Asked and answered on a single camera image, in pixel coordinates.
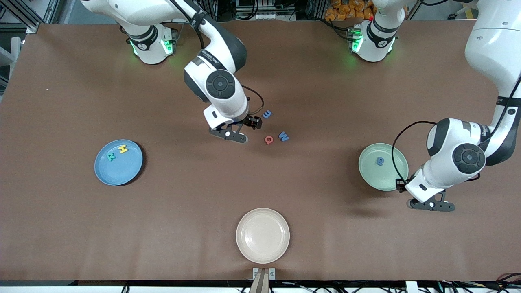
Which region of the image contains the green plate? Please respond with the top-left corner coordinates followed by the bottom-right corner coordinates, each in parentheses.
top-left (358, 143), bottom-right (409, 192)

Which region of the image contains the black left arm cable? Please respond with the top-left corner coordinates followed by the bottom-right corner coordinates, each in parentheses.
top-left (392, 73), bottom-right (521, 192)

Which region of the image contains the beige plate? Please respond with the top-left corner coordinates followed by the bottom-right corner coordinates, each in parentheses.
top-left (236, 208), bottom-right (290, 264)

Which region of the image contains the aluminium frame profile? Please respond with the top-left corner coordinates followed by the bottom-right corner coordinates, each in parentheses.
top-left (0, 0), bottom-right (41, 34)

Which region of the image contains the metal table edge bracket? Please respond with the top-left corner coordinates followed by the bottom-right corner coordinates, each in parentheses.
top-left (253, 267), bottom-right (276, 281)

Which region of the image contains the orange snack bag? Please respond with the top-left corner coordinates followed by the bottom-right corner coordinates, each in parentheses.
top-left (324, 0), bottom-right (377, 22)

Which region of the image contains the white power strip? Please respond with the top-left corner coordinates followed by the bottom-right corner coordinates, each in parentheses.
top-left (161, 1), bottom-right (188, 15)

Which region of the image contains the grey side fixture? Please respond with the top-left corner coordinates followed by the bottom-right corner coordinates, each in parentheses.
top-left (0, 37), bottom-right (21, 95)

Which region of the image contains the black equipment rack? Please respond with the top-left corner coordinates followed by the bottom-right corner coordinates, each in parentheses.
top-left (234, 0), bottom-right (298, 21)

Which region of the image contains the blue plate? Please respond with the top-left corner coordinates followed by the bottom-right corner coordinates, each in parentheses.
top-left (94, 140), bottom-right (143, 187)

